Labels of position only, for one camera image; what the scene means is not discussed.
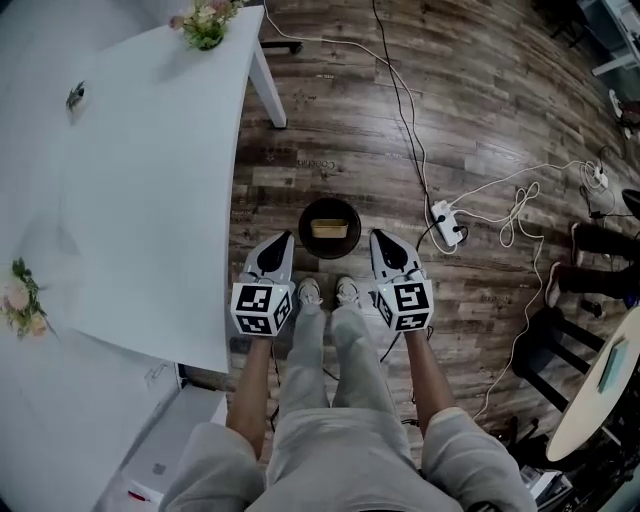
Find person's left white sneaker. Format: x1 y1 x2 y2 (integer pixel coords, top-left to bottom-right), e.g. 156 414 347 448
297 277 324 308

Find black plug cable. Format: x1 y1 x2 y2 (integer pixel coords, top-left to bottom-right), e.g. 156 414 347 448
413 223 472 252

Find white power strip cord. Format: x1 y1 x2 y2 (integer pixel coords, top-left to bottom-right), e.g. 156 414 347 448
260 0 436 206

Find long looped white cable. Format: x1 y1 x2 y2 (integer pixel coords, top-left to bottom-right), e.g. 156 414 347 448
447 159 609 422

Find person's right white sneaker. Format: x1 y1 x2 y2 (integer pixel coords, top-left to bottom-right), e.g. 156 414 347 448
335 275 359 306

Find small white table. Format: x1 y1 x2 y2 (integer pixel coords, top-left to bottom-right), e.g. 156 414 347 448
591 0 640 77

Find person's grey trousers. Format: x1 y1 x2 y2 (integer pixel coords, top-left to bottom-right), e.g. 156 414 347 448
277 298 402 417

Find person's grey sweatshirt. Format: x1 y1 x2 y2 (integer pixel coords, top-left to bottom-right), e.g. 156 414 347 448
159 405 539 512

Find person's white sneaker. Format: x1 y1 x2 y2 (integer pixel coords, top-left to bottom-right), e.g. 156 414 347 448
335 275 359 306
297 277 324 308

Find black chair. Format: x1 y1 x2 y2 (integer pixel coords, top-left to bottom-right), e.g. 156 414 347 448
534 0 596 49

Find white box grey logo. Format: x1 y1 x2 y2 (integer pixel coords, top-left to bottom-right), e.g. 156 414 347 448
121 385 229 507

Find long white table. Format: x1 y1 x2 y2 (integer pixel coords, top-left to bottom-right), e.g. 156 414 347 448
0 4 289 375

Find person's left forearm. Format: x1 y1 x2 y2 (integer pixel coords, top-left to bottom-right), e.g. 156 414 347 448
224 333 277 462

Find black stool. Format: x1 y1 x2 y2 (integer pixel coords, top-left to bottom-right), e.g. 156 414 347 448
511 304 607 417

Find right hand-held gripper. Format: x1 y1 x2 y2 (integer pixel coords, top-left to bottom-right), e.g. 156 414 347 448
368 228 435 333

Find long black floor cable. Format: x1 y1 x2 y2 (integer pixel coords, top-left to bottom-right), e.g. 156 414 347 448
371 0 431 197

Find pale yellow plastic cup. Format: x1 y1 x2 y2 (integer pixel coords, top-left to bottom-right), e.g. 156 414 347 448
310 217 350 239

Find white power strip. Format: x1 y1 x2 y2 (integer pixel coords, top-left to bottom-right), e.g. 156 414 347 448
430 199 464 248

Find black round waste bin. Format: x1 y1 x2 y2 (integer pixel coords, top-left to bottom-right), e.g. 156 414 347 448
297 197 363 261

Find small pale flower bouquet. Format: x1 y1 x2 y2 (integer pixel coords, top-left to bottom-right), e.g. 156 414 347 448
168 0 247 52

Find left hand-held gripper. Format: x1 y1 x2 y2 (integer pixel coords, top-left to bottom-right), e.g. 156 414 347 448
229 230 297 338

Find large pink flower bouquet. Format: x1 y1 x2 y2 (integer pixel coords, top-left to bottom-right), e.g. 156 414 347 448
0 257 49 341

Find person's right forearm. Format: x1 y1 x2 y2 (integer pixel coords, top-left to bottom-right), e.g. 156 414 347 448
401 327 457 437

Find round pale table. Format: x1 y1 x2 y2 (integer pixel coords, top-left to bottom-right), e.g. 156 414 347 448
545 304 640 464

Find teal book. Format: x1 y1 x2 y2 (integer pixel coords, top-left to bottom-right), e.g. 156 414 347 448
597 336 630 395

